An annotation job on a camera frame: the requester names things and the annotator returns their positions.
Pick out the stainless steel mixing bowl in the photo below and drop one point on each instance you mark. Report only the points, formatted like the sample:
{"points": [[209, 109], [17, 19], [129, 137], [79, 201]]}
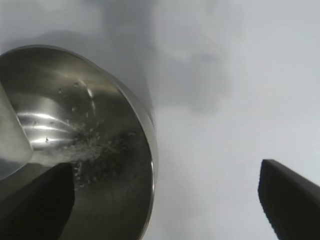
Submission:
{"points": [[112, 200]]}

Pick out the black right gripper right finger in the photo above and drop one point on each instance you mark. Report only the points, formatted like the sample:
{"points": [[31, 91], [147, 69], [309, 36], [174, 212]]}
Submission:
{"points": [[290, 200]]}

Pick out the clear plastic measuring cup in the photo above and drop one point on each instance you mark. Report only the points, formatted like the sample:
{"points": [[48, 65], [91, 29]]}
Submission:
{"points": [[12, 132]]}

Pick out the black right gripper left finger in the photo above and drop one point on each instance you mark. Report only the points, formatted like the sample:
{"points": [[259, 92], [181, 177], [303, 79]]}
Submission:
{"points": [[35, 205]]}

